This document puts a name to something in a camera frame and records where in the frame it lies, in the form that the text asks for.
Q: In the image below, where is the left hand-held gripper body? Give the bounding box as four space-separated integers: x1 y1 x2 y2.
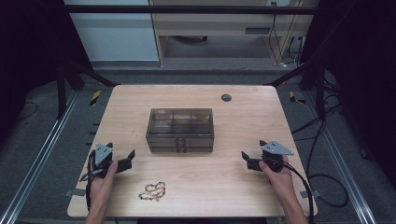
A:
79 143 119 183

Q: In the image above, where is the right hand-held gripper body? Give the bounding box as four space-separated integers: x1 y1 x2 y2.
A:
261 140 295 174

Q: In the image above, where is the beaded necklace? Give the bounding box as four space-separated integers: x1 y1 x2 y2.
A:
137 181 167 203

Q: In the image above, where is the smoky transparent drawer box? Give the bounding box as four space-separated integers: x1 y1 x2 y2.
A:
145 107 215 154

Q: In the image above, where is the person's right hand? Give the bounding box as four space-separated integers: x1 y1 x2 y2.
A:
258 156 295 196

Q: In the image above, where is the person's left hand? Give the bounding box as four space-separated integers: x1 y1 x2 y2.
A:
90 161 120 200

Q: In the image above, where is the grey tape strip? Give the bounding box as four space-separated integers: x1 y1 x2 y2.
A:
64 188 87 198
300 189 322 199

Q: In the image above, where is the white cabinet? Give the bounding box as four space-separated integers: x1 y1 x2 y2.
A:
63 0 160 63

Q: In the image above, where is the black curtain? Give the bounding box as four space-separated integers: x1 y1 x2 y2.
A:
300 0 396 180
0 0 92 146

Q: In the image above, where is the light wooden desk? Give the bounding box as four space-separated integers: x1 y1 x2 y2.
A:
148 0 321 67

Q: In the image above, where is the black metal crossbar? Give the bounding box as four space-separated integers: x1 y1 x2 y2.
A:
62 4 321 16

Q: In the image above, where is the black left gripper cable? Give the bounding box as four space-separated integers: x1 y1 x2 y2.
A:
85 150 95 213

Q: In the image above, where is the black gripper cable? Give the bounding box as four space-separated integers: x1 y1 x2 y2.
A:
265 155 315 224
85 150 95 213

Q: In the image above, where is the yellow handled tool left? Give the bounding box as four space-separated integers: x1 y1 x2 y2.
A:
89 90 103 107

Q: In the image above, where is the yellow handled tool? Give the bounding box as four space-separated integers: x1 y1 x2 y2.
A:
289 91 307 105
89 90 103 107

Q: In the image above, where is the yellow handled tool right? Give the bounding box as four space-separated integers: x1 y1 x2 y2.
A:
289 91 307 105

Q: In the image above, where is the aluminium floor rail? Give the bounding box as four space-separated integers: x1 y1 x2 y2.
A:
0 90 80 224
302 91 379 224

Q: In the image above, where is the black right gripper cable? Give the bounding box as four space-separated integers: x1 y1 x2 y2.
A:
265 155 315 224

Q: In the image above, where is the black metal frame post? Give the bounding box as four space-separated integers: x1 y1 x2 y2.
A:
315 63 327 120

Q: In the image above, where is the black diagonal frame strut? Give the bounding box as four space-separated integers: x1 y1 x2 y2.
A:
65 59 119 88
263 62 314 88

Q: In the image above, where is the thin black floor cable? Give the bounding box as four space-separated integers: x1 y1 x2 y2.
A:
17 101 39 121

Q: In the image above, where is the black looped floor cable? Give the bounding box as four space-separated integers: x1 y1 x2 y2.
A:
305 118 350 209

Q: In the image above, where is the black hanging cable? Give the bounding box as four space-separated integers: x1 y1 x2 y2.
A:
268 2 284 65

